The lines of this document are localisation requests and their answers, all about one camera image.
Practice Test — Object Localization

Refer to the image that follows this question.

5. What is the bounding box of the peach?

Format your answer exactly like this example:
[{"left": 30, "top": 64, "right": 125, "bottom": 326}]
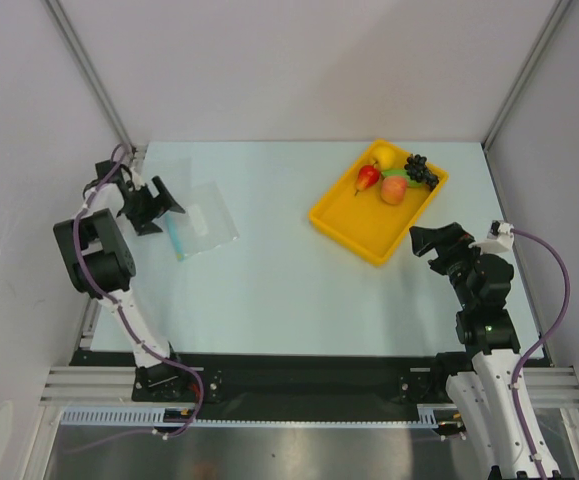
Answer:
[{"left": 380, "top": 176, "right": 408, "bottom": 205}]

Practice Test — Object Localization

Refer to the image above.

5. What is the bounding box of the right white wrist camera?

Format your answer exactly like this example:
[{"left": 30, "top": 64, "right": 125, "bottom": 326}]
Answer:
[{"left": 470, "top": 220, "right": 514, "bottom": 254}]

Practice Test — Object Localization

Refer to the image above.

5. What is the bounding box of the white cable duct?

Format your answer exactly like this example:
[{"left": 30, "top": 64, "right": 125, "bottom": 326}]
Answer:
[{"left": 61, "top": 406, "right": 462, "bottom": 429}]

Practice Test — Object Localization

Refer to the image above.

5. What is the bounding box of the red pear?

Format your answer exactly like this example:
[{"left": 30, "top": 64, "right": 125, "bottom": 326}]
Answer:
[{"left": 354, "top": 165, "right": 381, "bottom": 195}]

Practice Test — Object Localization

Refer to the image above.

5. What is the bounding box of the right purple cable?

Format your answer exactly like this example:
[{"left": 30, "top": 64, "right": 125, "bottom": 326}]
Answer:
[{"left": 511, "top": 227, "right": 573, "bottom": 480}]

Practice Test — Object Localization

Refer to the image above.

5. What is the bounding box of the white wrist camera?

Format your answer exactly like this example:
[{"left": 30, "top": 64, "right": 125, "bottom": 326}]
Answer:
[
  {"left": 129, "top": 169, "right": 145, "bottom": 190},
  {"left": 470, "top": 220, "right": 514, "bottom": 254}
]

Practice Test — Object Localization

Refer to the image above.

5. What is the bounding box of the purple cable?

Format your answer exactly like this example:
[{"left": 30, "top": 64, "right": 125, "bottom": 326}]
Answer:
[
  {"left": 63, "top": 143, "right": 205, "bottom": 454},
  {"left": 511, "top": 227, "right": 573, "bottom": 480}
]

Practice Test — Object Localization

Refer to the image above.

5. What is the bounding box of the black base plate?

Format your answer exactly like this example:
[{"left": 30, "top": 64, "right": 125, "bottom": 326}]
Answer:
[{"left": 68, "top": 352, "right": 553, "bottom": 421}]

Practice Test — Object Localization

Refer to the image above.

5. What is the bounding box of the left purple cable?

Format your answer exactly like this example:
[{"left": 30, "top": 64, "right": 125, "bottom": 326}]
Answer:
[{"left": 63, "top": 143, "right": 205, "bottom": 454}]

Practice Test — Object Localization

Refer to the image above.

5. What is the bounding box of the aluminium corner post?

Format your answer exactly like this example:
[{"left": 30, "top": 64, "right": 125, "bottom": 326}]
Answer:
[
  {"left": 41, "top": 0, "right": 135, "bottom": 157},
  {"left": 481, "top": 0, "right": 575, "bottom": 155}
]

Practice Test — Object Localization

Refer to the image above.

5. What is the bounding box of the right aluminium corner post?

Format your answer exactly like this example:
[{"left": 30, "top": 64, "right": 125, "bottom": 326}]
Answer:
[{"left": 481, "top": 0, "right": 575, "bottom": 155}]

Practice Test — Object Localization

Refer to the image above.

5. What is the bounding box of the clear zip top bag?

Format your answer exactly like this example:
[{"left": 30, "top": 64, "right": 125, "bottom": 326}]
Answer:
[{"left": 135, "top": 157, "right": 239, "bottom": 262}]

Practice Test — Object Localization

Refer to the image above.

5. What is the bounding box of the dark grape bunch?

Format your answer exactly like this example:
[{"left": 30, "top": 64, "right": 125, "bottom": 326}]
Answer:
[{"left": 405, "top": 154, "right": 439, "bottom": 191}]

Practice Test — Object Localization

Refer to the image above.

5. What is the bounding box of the left aluminium corner post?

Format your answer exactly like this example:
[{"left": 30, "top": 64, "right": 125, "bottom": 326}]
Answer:
[{"left": 41, "top": 0, "right": 135, "bottom": 157}]

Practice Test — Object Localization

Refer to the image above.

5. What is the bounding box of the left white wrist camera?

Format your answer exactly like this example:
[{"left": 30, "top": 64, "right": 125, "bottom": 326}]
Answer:
[{"left": 129, "top": 169, "right": 145, "bottom": 190}]

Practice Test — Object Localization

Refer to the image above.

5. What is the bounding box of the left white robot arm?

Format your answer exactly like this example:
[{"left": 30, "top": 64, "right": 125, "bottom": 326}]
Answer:
[{"left": 53, "top": 159, "right": 190, "bottom": 402}]

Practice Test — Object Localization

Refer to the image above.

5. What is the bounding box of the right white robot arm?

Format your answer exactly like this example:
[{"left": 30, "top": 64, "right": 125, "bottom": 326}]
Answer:
[{"left": 409, "top": 221, "right": 563, "bottom": 479}]

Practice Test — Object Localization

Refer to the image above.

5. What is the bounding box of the yellow apple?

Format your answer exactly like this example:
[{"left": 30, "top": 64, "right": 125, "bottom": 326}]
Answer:
[{"left": 371, "top": 145, "right": 397, "bottom": 171}]

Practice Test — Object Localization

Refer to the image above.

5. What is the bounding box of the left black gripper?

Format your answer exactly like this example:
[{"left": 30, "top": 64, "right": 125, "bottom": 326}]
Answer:
[{"left": 119, "top": 177, "right": 185, "bottom": 235}]

